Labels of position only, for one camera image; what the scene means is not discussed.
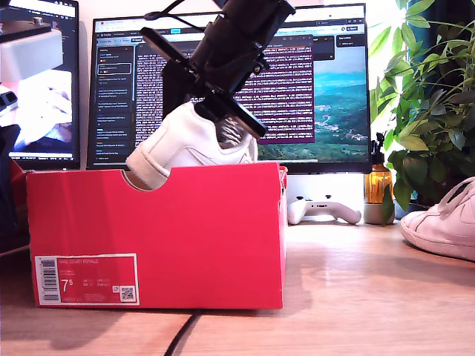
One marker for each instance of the white game controller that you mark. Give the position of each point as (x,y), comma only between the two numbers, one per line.
(319,211)

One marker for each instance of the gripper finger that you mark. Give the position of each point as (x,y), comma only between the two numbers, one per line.
(217,113)
(176,89)

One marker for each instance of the small black computer monitor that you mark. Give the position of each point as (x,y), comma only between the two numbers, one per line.
(55,118)

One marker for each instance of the large black computer monitor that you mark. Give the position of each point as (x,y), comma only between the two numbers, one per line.
(334,92)

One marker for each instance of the green leafy houseplant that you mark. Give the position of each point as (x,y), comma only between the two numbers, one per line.
(434,111)

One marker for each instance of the amber pump bottle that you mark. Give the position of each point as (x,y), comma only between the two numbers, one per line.
(376,181)

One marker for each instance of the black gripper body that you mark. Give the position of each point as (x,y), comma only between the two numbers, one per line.
(226,59)

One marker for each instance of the pale grey camera box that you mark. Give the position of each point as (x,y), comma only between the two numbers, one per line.
(29,55)

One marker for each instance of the red cardboard shoebox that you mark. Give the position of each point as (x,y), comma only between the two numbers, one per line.
(185,241)

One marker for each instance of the white leather sneaker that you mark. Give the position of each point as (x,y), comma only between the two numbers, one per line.
(178,141)
(445,226)

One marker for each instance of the pale grey round pot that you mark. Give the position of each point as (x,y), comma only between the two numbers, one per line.
(373,215)

